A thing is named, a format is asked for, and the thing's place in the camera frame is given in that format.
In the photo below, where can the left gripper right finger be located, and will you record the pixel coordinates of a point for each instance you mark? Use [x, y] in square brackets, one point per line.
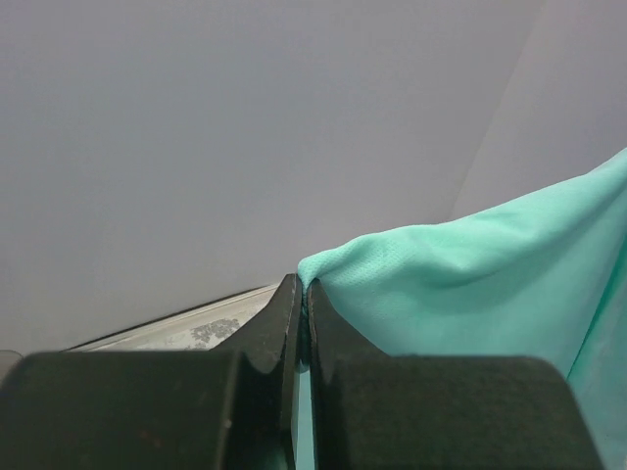
[372, 410]

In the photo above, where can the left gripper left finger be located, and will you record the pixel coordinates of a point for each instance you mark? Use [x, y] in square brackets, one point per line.
[234, 406]

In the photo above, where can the teal t shirt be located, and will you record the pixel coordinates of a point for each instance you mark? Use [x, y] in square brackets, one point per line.
[541, 275]

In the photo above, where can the floral patterned table mat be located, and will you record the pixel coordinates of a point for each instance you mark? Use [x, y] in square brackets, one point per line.
[200, 328]

